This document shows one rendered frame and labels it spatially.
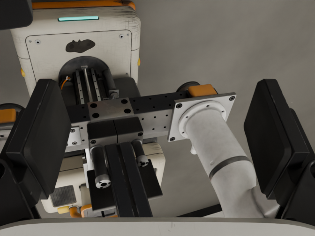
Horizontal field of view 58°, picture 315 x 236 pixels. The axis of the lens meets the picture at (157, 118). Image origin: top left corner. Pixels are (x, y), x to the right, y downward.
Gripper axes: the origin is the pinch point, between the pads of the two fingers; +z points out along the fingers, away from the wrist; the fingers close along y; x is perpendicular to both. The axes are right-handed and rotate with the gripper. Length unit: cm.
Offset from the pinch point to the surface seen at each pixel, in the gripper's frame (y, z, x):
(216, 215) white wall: 84, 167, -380
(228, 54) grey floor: 53, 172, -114
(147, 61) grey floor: -7, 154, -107
